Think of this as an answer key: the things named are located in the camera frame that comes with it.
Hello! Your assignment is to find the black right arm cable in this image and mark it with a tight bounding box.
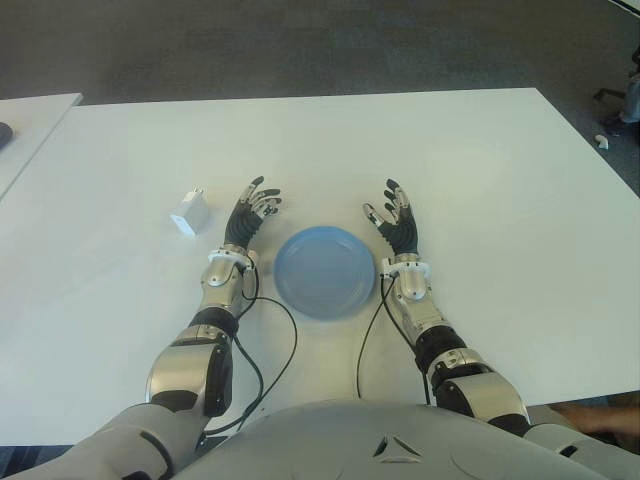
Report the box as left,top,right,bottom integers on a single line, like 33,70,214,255
353,272,432,406

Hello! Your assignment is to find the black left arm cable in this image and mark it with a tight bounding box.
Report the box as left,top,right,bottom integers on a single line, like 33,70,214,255
199,259,299,441

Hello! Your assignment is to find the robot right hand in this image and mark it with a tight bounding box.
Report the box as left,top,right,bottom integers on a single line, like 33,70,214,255
361,176,422,257

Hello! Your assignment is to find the white charger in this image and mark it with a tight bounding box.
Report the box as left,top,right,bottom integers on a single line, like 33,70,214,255
168,185,209,238

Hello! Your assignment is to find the blue plate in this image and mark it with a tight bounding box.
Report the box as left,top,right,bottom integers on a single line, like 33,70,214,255
272,225,375,322

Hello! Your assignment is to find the grey robot torso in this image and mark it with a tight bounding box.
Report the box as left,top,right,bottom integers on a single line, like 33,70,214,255
0,399,640,480

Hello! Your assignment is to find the white side table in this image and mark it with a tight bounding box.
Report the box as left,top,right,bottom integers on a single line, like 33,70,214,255
0,92,84,201

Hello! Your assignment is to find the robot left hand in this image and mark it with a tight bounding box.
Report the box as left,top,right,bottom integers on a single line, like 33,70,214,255
222,174,282,250

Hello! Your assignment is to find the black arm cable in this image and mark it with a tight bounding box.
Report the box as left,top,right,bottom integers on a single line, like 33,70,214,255
199,259,299,441
353,272,432,406

